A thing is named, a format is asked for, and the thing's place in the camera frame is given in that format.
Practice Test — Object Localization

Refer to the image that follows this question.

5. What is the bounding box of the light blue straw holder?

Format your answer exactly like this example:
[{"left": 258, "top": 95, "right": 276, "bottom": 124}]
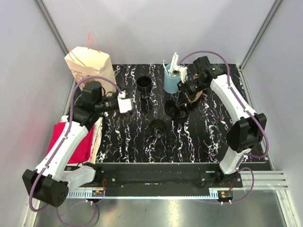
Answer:
[{"left": 164, "top": 64, "right": 181, "bottom": 94}]

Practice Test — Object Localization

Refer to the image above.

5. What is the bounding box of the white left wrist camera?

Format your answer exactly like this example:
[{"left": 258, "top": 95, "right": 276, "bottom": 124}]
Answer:
[{"left": 117, "top": 91, "right": 134, "bottom": 114}]

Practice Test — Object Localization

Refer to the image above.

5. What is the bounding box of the pink folded cloth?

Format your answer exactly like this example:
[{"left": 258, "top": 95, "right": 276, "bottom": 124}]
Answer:
[{"left": 46, "top": 122, "right": 94, "bottom": 165}]

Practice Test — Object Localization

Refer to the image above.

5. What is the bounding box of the right aluminium frame post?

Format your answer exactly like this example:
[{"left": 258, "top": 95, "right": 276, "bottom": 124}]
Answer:
[{"left": 239, "top": 0, "right": 284, "bottom": 70}]

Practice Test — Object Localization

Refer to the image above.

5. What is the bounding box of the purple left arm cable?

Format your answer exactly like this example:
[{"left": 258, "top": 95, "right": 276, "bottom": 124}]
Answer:
[{"left": 28, "top": 76, "right": 125, "bottom": 225}]

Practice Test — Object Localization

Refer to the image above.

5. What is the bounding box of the black paper coffee cup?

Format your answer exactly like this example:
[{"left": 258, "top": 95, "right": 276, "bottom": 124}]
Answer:
[{"left": 149, "top": 119, "right": 166, "bottom": 139}]

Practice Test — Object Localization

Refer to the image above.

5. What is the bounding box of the stack of black cups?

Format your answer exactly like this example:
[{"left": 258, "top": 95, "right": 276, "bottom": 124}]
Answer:
[{"left": 136, "top": 76, "right": 152, "bottom": 99}]

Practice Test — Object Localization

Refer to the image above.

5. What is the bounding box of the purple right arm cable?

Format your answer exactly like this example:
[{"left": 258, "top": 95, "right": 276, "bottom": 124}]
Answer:
[{"left": 178, "top": 50, "right": 269, "bottom": 204}]

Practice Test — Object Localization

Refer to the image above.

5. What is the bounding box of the aluminium frame post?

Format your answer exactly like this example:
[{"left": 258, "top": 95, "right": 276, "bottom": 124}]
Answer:
[
  {"left": 239, "top": 0, "right": 284, "bottom": 70},
  {"left": 34, "top": 0, "right": 68, "bottom": 55}
]

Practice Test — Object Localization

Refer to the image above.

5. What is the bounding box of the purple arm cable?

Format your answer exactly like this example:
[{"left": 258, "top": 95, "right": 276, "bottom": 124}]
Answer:
[
  {"left": 28, "top": 76, "right": 125, "bottom": 225},
  {"left": 178, "top": 50, "right": 269, "bottom": 204}
]

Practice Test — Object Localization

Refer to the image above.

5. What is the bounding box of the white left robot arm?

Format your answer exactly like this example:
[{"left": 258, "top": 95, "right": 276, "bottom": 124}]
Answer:
[{"left": 22, "top": 81, "right": 134, "bottom": 211}]

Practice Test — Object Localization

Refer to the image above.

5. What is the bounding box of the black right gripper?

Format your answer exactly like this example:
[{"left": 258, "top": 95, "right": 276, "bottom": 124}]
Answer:
[{"left": 176, "top": 78, "right": 207, "bottom": 107}]

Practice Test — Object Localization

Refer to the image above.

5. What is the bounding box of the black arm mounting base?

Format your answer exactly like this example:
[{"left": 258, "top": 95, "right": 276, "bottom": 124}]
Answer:
[{"left": 98, "top": 163, "right": 243, "bottom": 198}]

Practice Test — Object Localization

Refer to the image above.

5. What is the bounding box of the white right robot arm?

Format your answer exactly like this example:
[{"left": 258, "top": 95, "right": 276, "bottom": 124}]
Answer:
[{"left": 168, "top": 56, "right": 267, "bottom": 188}]

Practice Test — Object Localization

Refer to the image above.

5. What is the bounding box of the brown pulp cup carrier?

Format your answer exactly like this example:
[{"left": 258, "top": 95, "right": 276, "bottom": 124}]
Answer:
[{"left": 190, "top": 73, "right": 203, "bottom": 104}]

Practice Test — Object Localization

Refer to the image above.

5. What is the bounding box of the printed paper takeout bag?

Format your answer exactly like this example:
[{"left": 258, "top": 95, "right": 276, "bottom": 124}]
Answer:
[{"left": 64, "top": 35, "right": 121, "bottom": 94}]

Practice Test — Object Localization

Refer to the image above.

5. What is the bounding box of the left aluminium frame post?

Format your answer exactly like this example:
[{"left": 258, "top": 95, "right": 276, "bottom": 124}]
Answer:
[{"left": 34, "top": 0, "right": 68, "bottom": 55}]

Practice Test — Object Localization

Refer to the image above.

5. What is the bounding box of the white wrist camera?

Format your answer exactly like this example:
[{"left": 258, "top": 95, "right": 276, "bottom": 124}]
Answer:
[
  {"left": 175, "top": 66, "right": 187, "bottom": 83},
  {"left": 117, "top": 91, "right": 134, "bottom": 114}
]

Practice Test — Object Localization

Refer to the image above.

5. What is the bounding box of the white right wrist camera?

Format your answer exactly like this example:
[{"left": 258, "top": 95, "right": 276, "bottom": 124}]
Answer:
[{"left": 175, "top": 66, "right": 187, "bottom": 83}]

